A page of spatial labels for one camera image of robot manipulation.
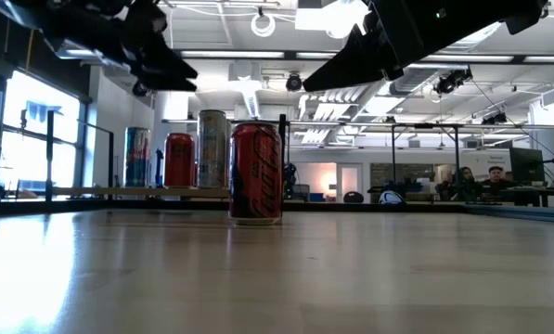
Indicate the black metal table frame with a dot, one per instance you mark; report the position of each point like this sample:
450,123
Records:
393,153

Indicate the black ceiling spotlight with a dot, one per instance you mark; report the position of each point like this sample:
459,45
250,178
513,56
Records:
453,81
494,119

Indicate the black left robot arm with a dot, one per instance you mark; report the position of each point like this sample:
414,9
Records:
49,18

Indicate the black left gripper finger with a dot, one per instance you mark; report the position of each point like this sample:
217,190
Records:
165,62
174,85

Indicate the white Celsius can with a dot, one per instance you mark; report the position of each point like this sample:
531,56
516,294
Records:
213,148

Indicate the black round object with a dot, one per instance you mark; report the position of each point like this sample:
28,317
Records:
353,197

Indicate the cluttered work desk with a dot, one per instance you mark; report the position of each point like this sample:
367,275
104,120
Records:
527,195

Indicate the black aluminium rig frame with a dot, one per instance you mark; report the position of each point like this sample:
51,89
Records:
119,205

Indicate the blue bin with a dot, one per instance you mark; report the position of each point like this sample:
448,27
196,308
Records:
317,197

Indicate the black monitor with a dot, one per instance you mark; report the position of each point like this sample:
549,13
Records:
527,164

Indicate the white door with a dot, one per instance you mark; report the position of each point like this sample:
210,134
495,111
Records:
349,178

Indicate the black round ceiling camera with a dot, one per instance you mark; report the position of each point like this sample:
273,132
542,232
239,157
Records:
294,82
140,89

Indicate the red Coca-Cola can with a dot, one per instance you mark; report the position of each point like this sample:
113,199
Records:
179,162
255,174

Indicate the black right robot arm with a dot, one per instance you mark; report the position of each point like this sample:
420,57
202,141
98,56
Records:
527,14

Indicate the large window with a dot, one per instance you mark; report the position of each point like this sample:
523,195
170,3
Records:
40,139

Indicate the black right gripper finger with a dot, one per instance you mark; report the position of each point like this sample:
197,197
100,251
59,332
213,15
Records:
346,74
369,42

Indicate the black background machine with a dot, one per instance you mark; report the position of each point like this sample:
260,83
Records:
289,178

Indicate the blue silver Red Bull can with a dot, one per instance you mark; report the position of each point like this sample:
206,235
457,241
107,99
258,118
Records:
137,158

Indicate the person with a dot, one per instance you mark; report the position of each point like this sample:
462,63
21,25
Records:
495,178
467,178

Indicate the white ceiling light panel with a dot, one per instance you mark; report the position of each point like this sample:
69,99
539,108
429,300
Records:
323,18

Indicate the long ceiling light strip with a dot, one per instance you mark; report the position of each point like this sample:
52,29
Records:
232,54

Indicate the white blue ball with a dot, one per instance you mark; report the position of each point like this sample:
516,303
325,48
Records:
390,198

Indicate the white ceiling pipes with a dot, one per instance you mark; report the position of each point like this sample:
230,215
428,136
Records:
351,106

